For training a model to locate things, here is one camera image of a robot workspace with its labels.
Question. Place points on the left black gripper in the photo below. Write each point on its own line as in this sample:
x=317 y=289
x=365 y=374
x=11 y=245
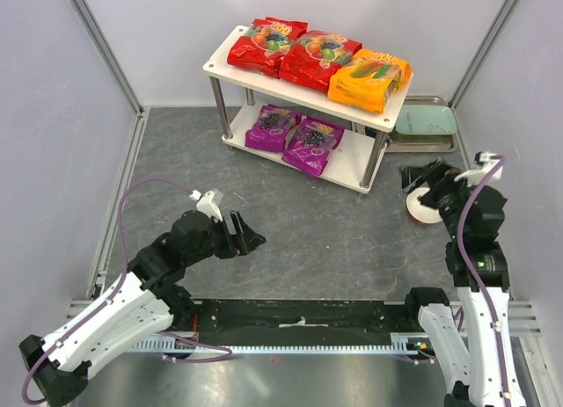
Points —
x=236 y=232

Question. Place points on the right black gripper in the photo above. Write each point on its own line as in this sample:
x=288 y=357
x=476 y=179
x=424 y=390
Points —
x=427 y=179

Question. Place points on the orange mango candy bag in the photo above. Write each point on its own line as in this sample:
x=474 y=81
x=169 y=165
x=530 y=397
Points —
x=369 y=80

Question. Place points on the purple grape candy bag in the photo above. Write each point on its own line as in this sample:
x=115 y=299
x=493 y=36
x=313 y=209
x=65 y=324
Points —
x=271 y=129
x=312 y=144

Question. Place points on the red fruit candy bag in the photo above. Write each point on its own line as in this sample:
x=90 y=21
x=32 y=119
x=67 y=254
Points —
x=315 y=58
x=265 y=44

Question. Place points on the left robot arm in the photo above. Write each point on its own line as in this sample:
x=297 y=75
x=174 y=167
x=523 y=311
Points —
x=145 y=299

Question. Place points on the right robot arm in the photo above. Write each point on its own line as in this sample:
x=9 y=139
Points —
x=471 y=346

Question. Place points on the metal tray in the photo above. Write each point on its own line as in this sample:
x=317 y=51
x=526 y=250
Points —
x=401 y=143

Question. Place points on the white and red bowl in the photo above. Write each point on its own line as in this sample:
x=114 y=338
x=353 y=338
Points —
x=417 y=211

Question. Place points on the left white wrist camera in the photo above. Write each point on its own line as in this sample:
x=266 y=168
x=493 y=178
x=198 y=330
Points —
x=208 y=203

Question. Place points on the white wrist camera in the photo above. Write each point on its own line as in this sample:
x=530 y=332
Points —
x=488 y=164
x=208 y=203

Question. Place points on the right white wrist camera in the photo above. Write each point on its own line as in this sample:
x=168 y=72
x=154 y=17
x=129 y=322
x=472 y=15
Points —
x=488 y=164

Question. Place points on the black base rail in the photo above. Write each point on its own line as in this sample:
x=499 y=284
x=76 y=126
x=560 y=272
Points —
x=230 y=313

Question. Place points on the white slotted cable duct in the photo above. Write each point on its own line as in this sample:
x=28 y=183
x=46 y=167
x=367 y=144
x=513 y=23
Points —
x=318 y=339

